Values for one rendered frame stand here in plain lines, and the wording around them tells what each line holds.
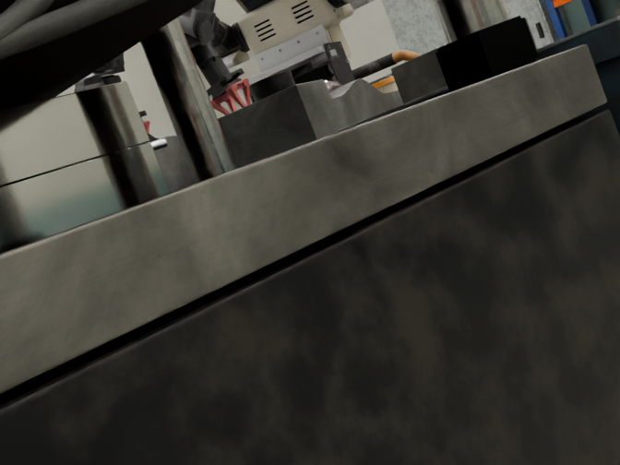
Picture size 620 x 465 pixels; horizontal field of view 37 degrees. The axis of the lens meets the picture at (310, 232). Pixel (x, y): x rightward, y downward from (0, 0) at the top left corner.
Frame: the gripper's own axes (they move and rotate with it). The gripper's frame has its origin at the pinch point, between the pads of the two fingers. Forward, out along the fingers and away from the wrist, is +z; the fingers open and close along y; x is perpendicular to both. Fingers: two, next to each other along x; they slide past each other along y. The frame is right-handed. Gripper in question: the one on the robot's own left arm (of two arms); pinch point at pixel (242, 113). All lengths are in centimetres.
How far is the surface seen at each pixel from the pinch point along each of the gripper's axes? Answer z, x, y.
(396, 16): -46, 530, -305
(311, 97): 8, -32, 49
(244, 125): 6, -39, 38
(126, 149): 4, -83, 62
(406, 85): 16, -33, 68
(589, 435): 48, -99, 113
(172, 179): 6.0, -34.5, 7.2
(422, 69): 15, -33, 72
